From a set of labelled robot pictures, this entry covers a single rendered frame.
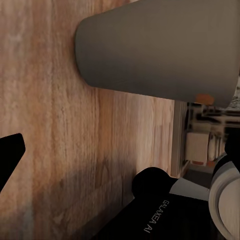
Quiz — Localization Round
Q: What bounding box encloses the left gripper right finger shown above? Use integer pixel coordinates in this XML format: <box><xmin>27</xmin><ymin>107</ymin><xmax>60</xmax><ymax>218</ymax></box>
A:
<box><xmin>224</xmin><ymin>133</ymin><xmax>240</xmax><ymax>172</ymax></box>

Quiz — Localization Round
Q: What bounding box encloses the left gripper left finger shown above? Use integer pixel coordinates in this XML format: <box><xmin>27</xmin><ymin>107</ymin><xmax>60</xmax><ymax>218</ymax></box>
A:
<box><xmin>0</xmin><ymin>133</ymin><xmax>26</xmax><ymax>192</ymax></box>

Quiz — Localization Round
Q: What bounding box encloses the trash can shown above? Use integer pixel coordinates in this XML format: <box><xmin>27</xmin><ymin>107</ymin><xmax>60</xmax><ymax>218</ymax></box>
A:
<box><xmin>75</xmin><ymin>0</ymin><xmax>240</xmax><ymax>109</ymax></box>

